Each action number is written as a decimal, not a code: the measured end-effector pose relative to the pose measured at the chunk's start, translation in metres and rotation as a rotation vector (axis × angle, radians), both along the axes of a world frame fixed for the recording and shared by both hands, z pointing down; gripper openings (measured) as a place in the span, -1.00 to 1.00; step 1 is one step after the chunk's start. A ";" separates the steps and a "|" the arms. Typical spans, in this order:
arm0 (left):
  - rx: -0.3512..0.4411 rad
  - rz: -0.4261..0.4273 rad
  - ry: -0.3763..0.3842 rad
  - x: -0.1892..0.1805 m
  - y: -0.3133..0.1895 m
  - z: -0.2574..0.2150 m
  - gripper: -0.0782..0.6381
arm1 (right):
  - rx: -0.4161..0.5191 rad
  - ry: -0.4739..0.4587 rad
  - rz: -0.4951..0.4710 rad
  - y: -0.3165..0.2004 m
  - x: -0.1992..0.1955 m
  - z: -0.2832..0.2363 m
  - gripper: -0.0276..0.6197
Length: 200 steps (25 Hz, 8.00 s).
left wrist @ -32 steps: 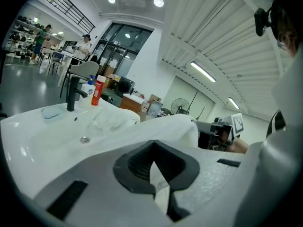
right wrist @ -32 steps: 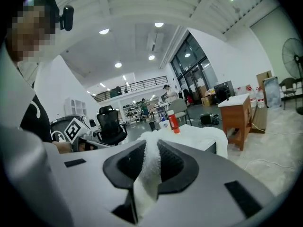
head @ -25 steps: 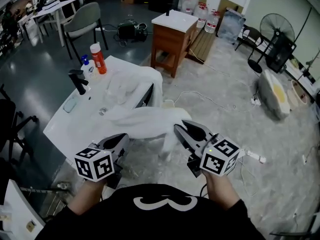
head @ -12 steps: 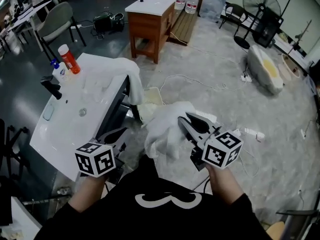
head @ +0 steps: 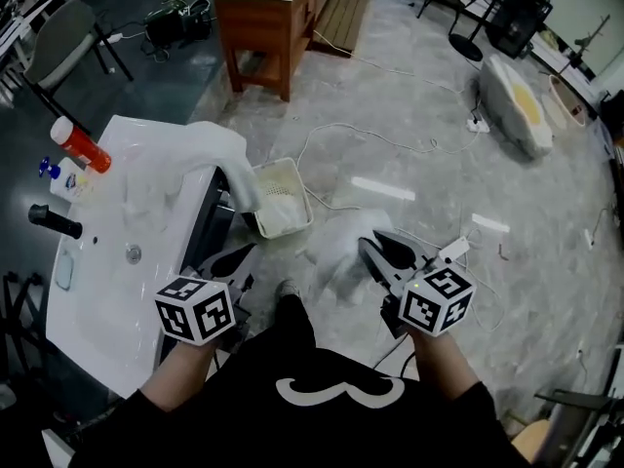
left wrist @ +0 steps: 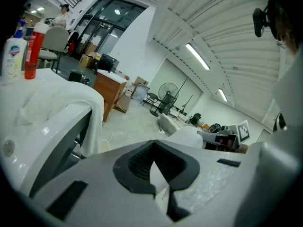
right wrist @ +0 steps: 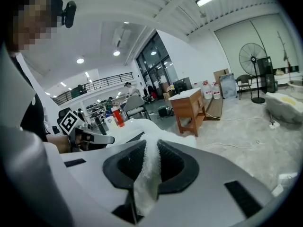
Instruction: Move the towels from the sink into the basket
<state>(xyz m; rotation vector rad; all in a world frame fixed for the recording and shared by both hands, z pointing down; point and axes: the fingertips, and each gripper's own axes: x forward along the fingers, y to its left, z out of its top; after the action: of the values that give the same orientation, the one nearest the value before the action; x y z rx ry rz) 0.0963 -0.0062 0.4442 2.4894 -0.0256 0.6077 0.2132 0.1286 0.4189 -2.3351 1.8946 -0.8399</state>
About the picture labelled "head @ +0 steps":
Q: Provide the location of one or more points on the white soap pump bottle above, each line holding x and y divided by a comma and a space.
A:
68, 183

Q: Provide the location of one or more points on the grey chair with black legs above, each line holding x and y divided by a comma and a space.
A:
58, 42

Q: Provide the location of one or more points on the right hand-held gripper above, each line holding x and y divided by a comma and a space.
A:
436, 305

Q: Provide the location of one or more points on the person's torso in black shirt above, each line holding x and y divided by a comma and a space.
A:
244, 432

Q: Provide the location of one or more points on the black cabinet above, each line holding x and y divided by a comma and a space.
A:
519, 17

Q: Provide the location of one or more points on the wooden slatted pallet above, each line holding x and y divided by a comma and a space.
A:
341, 17

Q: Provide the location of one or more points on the black standing fan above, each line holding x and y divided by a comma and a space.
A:
465, 47

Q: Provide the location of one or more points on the white stone basin yellow inside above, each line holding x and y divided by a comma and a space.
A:
517, 105

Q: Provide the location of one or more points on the person's grey shoe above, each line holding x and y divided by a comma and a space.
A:
287, 288

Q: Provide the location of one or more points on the person's left forearm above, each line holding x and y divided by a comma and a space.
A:
175, 373

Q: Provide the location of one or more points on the black sink faucet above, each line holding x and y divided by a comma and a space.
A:
53, 220

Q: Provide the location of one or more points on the white ceramic sink basin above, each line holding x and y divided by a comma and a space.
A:
112, 281

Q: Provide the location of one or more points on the beige round bowl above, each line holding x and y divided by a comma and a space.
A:
565, 100

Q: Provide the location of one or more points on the orange bottle with white cap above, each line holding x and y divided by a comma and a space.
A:
83, 146

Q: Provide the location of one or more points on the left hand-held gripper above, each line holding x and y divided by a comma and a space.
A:
195, 310

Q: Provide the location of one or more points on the clear soap dish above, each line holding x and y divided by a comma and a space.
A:
64, 270

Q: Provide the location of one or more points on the white plastic basket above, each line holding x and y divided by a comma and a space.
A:
280, 188

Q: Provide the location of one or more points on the wooden cabinet with white basin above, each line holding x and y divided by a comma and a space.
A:
268, 22

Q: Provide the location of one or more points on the white power adapter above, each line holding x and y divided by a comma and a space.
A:
454, 250

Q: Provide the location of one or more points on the person's right forearm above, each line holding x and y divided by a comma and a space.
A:
441, 363

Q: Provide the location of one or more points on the white power strip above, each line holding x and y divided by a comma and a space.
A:
478, 125
111, 38

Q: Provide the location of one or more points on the dark green floor appliance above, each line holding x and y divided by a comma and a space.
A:
170, 22

